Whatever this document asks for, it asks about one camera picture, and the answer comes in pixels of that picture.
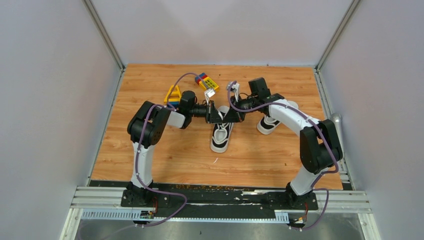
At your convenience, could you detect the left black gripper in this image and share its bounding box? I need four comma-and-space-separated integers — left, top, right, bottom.
189, 101, 224, 125

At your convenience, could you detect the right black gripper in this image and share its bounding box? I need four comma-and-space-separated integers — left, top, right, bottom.
222, 94, 259, 124

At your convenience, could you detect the black white sneaker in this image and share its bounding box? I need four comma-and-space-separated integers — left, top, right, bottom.
256, 99, 302, 136

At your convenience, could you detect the white shoe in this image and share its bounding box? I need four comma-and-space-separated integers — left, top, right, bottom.
210, 122, 234, 153

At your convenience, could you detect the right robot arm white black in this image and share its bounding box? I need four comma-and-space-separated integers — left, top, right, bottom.
226, 77, 343, 209

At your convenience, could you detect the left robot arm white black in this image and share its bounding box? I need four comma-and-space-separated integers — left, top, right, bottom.
125, 90, 233, 207

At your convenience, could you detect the yellow triangle toy block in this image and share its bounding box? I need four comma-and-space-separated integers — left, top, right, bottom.
164, 85, 182, 108

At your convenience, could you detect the colourful toy block stack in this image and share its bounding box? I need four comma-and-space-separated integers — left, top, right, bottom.
194, 72, 220, 92

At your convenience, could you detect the grey metal cylinder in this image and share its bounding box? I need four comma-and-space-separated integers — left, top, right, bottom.
331, 113, 346, 159

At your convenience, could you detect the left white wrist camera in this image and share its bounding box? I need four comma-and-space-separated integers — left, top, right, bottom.
204, 88, 216, 105

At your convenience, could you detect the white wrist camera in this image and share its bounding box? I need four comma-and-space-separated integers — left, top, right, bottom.
226, 81, 240, 102
204, 88, 216, 105

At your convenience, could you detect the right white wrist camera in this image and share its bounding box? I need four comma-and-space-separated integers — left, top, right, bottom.
226, 81, 240, 102

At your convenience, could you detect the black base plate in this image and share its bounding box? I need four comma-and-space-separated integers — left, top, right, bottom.
89, 180, 319, 219

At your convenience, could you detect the white slotted cable duct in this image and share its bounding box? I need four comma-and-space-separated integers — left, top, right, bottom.
81, 208, 290, 223

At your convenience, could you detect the aluminium frame rail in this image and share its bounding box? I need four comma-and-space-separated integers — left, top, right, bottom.
70, 186, 125, 209

